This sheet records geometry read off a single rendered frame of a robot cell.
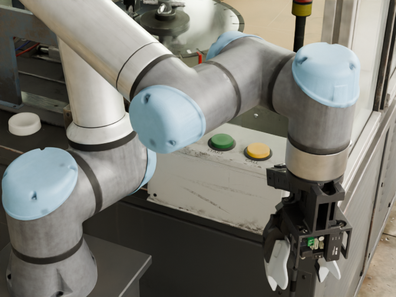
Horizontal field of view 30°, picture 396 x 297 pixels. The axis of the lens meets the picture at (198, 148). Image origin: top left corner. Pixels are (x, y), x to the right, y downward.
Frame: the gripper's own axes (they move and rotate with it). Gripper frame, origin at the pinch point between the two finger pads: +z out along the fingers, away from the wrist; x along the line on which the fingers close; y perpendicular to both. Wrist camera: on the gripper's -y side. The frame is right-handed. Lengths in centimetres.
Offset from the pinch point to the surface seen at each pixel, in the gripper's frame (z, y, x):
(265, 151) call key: 0.3, -30.9, 5.8
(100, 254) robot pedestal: 16.3, -29.0, -24.5
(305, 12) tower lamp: -7, -71, 28
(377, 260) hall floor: 91, -89, 69
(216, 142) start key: 0.3, -35.5, -1.8
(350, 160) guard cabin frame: 12, -40, 28
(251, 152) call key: 0.3, -31.2, 3.3
